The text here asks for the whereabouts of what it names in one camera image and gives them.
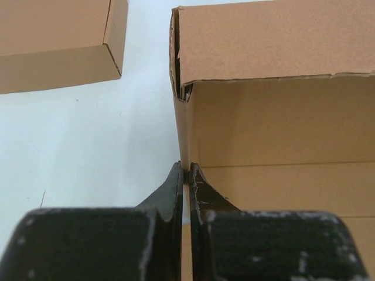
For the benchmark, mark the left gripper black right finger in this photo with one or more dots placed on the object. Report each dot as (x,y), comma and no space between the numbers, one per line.
(233,244)

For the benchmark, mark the closed brown cardboard box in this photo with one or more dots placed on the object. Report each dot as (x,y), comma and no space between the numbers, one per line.
(55,44)

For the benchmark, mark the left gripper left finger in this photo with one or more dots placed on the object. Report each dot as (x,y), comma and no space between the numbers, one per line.
(129,243)

